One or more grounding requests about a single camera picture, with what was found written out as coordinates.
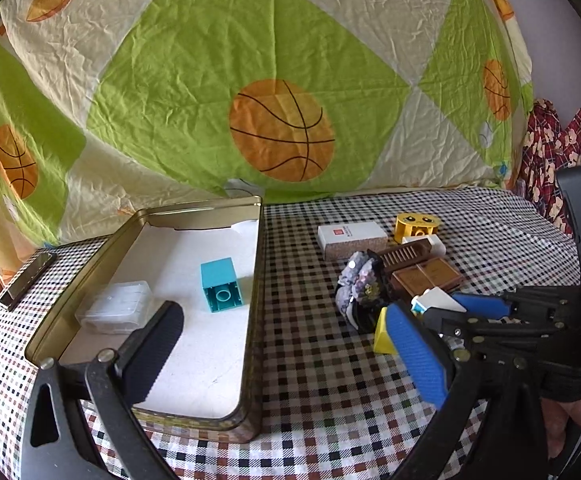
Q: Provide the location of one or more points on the clear plastic box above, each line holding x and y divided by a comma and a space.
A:
115, 307

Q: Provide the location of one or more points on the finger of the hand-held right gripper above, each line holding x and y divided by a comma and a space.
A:
480, 305
443, 320

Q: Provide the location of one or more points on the person's right hand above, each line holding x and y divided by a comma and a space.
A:
570, 422

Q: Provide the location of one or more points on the checked cloth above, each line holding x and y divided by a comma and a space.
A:
320, 360

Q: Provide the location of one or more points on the grey floral hair scrunchie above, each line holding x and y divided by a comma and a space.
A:
358, 285

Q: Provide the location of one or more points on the teal toy block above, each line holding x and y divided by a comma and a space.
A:
220, 285

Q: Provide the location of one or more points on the white box with red mark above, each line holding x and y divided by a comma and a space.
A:
350, 240

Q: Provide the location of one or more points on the brown wooden comb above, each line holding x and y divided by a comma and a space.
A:
403, 255

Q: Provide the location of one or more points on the basketball print blanket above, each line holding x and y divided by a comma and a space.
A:
210, 85

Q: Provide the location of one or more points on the gold metal tin box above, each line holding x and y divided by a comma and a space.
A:
205, 360

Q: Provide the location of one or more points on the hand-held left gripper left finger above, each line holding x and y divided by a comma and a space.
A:
155, 345

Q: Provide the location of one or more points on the yellow face toy block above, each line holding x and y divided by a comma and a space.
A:
415, 223

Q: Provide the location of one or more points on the brown soap bar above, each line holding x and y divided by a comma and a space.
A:
425, 277

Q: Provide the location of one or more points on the black flat phone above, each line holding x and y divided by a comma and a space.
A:
26, 281

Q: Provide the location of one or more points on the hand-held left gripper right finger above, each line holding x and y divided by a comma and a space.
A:
415, 355

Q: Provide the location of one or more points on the red floral cloth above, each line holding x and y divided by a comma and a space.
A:
545, 155

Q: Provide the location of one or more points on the white and blue toy block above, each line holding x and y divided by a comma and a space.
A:
438, 300

